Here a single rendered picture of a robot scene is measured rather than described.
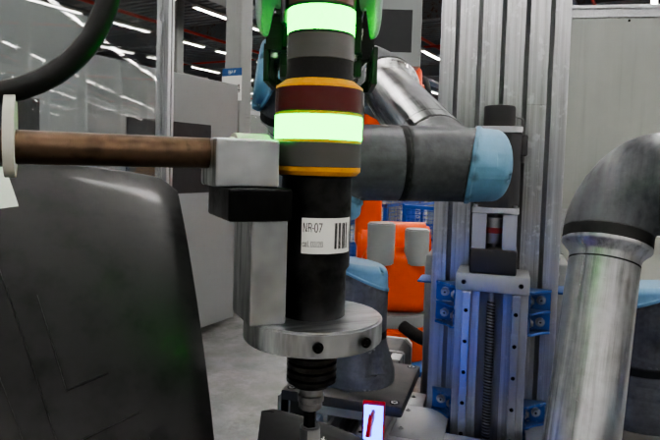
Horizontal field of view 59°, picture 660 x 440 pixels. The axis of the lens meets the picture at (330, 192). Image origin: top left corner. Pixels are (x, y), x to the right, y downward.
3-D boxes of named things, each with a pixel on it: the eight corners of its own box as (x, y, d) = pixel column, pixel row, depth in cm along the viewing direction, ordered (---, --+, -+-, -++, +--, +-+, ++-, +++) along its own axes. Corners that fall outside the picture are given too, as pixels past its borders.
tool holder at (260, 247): (222, 373, 24) (227, 136, 24) (190, 327, 31) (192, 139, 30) (409, 351, 28) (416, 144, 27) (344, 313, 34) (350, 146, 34)
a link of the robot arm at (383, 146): (405, 224, 55) (410, 105, 54) (284, 222, 53) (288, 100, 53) (386, 215, 62) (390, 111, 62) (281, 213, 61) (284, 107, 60)
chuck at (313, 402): (302, 414, 29) (303, 367, 29) (293, 405, 30) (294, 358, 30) (327, 411, 30) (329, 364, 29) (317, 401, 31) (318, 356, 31)
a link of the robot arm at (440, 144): (401, 105, 103) (506, 234, 58) (339, 102, 101) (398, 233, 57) (409, 37, 98) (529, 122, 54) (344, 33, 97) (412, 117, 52)
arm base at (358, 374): (329, 359, 123) (330, 312, 123) (400, 368, 119) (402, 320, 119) (305, 384, 109) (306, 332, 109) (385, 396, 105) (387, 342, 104)
